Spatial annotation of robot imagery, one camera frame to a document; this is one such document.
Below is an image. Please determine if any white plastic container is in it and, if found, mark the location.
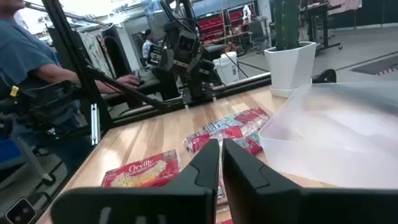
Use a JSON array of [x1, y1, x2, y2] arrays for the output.
[[212, 51, 241, 86]]

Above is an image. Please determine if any black wheeled desk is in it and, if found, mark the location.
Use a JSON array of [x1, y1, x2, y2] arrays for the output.
[[306, 0, 343, 53]]

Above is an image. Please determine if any black office chair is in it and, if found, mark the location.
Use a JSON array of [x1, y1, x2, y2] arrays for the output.
[[248, 18, 270, 51], [0, 79, 82, 187]]

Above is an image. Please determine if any patterned panel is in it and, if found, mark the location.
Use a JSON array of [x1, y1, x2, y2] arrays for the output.
[[78, 30, 114, 78]]

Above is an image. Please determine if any black table camera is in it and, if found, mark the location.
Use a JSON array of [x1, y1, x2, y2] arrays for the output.
[[5, 197, 38, 224]]

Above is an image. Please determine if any person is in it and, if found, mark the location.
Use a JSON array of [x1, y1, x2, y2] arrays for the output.
[[0, 0, 141, 180], [141, 28, 156, 60]]

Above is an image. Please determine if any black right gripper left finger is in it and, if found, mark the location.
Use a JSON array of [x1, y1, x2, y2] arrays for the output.
[[50, 138, 220, 224]]

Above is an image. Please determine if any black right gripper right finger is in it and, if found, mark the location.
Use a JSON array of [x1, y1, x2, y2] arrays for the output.
[[221, 138, 398, 224]]

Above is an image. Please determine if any green cactus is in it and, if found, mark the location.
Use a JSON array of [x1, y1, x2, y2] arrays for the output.
[[273, 0, 301, 51]]

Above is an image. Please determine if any black curved table clamp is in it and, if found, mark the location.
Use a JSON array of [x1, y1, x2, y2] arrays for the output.
[[312, 68, 338, 84]]

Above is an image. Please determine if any silver metal bracket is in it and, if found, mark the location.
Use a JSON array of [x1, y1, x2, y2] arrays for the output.
[[90, 103, 101, 146]]

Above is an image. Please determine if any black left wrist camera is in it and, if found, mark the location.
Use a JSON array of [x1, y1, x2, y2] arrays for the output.
[[177, 30, 200, 54]]

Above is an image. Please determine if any black aluminium frame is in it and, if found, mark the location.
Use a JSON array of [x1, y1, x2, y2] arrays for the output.
[[24, 0, 273, 147]]

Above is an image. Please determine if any red bin storage shelf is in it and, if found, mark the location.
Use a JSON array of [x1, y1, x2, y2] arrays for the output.
[[197, 2, 259, 45]]

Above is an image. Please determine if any clear plastic bin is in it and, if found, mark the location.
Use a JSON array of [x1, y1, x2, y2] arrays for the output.
[[257, 81, 398, 190]]

